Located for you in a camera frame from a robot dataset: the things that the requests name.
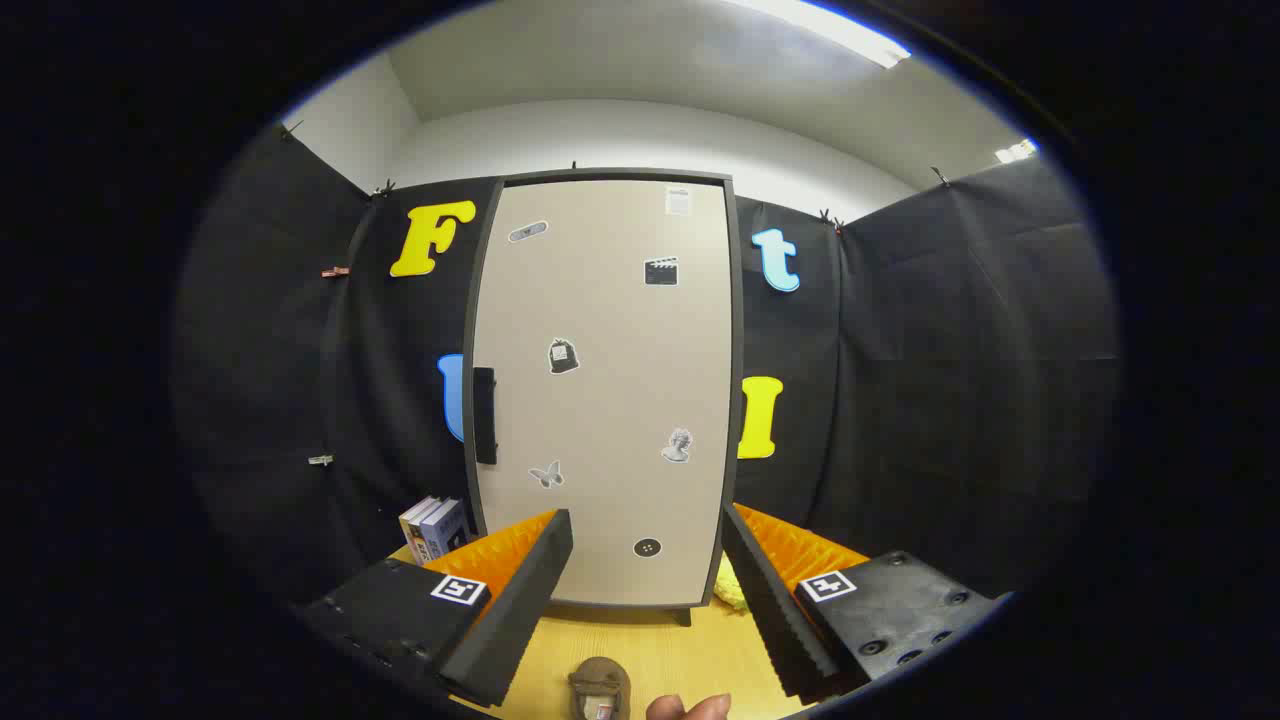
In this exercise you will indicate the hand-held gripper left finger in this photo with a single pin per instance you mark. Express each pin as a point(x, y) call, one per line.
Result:
point(520, 600)

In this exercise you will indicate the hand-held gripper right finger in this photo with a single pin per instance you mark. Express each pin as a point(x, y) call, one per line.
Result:
point(770, 600)

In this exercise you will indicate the brown fuzzy shoe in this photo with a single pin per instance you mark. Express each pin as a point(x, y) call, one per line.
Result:
point(598, 685)

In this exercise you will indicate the grey shoe cabinet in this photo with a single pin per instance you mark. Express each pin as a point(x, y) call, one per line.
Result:
point(738, 350)

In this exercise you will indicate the beige shoe cabinet door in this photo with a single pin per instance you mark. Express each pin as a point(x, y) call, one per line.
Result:
point(610, 300)

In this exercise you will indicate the yellow plush toy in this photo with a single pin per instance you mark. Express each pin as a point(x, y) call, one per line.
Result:
point(732, 592)

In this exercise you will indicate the dark grey book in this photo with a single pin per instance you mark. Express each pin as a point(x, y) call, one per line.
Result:
point(424, 535)

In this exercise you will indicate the white book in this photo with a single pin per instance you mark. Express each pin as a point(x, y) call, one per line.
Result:
point(410, 528)

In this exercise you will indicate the black backdrop cloth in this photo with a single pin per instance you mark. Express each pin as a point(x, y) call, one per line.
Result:
point(950, 350)

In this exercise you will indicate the small ceiling light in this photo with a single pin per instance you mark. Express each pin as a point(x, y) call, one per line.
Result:
point(1015, 151)

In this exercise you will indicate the long ceiling light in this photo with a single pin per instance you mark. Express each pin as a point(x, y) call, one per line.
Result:
point(830, 28)

